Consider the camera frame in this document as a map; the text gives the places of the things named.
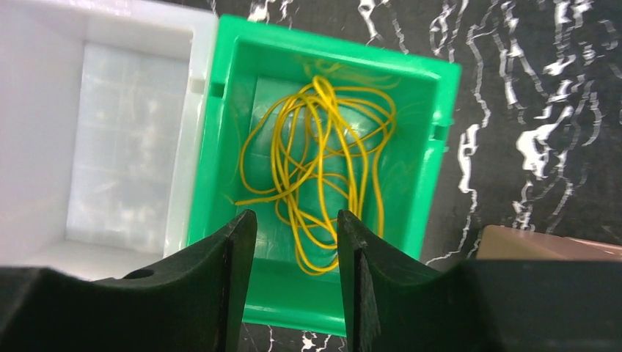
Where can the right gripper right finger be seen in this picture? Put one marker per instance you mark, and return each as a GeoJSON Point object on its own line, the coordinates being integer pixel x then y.
{"type": "Point", "coordinates": [393, 302]}

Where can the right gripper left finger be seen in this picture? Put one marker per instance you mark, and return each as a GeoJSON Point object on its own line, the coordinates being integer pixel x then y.
{"type": "Point", "coordinates": [192, 300]}

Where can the orange desk organizer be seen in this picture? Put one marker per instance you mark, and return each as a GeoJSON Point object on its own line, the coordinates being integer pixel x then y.
{"type": "Point", "coordinates": [504, 243]}

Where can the green plastic bin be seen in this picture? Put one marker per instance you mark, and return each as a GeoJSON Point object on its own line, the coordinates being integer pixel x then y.
{"type": "Point", "coordinates": [299, 126]}

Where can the white plastic bin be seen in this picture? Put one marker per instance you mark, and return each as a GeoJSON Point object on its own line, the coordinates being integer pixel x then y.
{"type": "Point", "coordinates": [102, 115]}

